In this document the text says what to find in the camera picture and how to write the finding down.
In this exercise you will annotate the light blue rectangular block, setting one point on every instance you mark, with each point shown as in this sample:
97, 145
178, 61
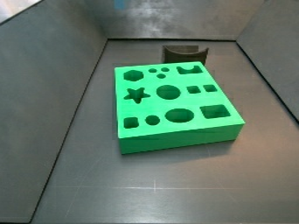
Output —
120, 4

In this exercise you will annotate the green shape sorter board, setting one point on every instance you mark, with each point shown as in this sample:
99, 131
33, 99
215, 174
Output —
171, 106

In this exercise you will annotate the dark brown arch block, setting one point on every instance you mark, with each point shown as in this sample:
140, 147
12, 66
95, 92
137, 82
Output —
184, 53

